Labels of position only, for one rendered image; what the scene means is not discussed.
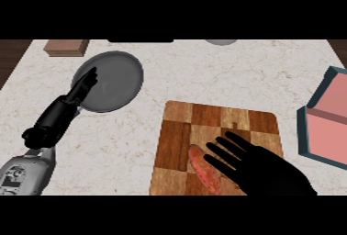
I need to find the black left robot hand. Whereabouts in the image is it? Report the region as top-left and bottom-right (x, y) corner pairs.
(21, 66), (99, 151)

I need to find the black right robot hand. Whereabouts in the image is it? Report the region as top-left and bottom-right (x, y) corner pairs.
(203, 130), (319, 196)

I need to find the checkered wooden cutting board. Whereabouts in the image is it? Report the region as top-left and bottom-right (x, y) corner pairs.
(148, 100), (285, 196)

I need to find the teal and pink box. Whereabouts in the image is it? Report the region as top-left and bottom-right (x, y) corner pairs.
(296, 65), (347, 171)

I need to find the grey round plate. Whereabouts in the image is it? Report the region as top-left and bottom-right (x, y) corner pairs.
(71, 50), (145, 114)

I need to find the small brown wooden block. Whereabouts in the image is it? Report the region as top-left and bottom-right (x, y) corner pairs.
(42, 39), (92, 58)

